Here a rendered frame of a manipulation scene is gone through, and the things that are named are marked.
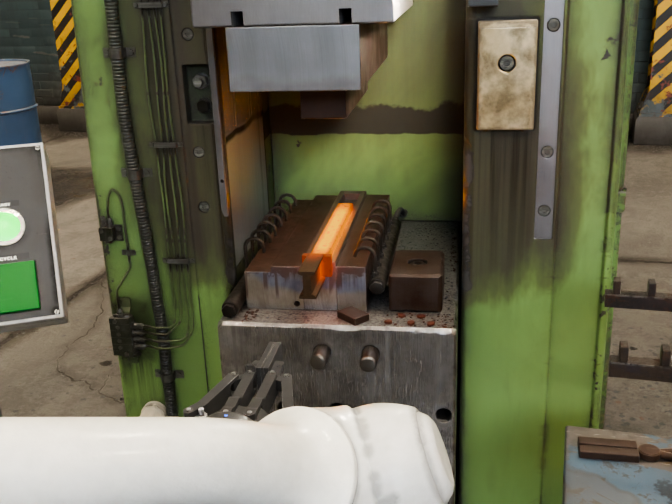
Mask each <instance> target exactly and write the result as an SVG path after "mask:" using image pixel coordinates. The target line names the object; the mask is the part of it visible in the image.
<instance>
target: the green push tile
mask: <svg viewBox="0 0 672 504"><path fill-rule="evenodd" d="M40 309H41V304H40V295H39V286H38V277H37V269H36V263H35V261H34V260H30V261H22V262H14V263H6V264H0V315H4V314H11V313H18V312H25V311H33V310H40Z"/></svg>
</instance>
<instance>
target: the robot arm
mask: <svg viewBox="0 0 672 504"><path fill-rule="evenodd" d="M284 373H285V372H284V362H283V358H282V343H281V342H269V343H268V345H267V347H266V349H265V351H264V353H263V355H262V357H261V359H260V361H259V360H255V361H254V362H253V363H252V364H251V363H250V364H246V365H245V373H244V374H241V375H239V373H238V372H236V371H234V372H230V373H229V374H228V375H227V376H226V377H224V378H223V379H222V380H221V381H220V382H219V383H218V384H217V385H216V386H215V387H214V388H212V389H211V390H210V391H209V392H208V393H207V394H206V395H205V396H204V397H203V398H202V399H200V400H199V401H198V402H197V403H195V404H193V405H191V406H189V407H187V408H185V409H184V410H183V415H184V417H0V504H448V501H449V499H450V498H451V496H452V494H453V490H454V478H453V473H452V469H451V465H450V461H449V458H448V454H447V451H446V448H445V445H444V443H443V440H442V437H441V435H440V432H439V430H438V428H437V426H436V424H435V422H434V421H433V420H432V419H431V418H430V417H429V416H428V415H426V414H423V413H421V412H419V411H418V410H417V409H416V408H415V407H412V406H408V405H402V404H394V403H372V404H367V405H363V406H359V407H355V408H351V407H349V406H347V405H342V406H336V407H324V408H309V407H302V406H295V407H294V404H293V388H292V375H291V374H289V373H285V374H284ZM257 389H258V392H257V394H256V396H255V398H253V397H254V395H255V393H256V391H257ZM279 391H280V392H282V409H280V410H278V411H275V412H273V413H271V414H269V411H270V409H271V407H272V405H273V403H274V400H275V398H276V397H277V396H278V397H279ZM268 414H269V415H268Z"/></svg>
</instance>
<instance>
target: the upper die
mask: <svg viewBox="0 0 672 504"><path fill-rule="evenodd" d="M225 35H226V48H227V60H228V73H229V85H230V92H286V91H359V90H361V89H362V88H363V87H364V85H365V84H366V83H367V82H368V81H369V79H370V78H371V77H372V76H373V74H374V73H375V72H376V71H377V69H378V68H379V67H380V66H381V64H382V63H383V62H384V61H385V59H386V58H387V57H388V54H387V23H367V24H352V18H350V19H349V20H347V21H345V22H343V23H341V24H330V25H292V26H255V27H244V25H243V24H241V25H238V26H234V27H226V28H225Z"/></svg>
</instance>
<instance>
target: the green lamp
mask: <svg viewBox="0 0 672 504"><path fill-rule="evenodd" d="M19 231H20V222H19V220H18V218H17V217H16V216H15V215H13V214H11V213H7V212H3V213H0V240H1V241H8V240H11V239H13V238H14V237H16V236H17V234H18V233H19Z"/></svg>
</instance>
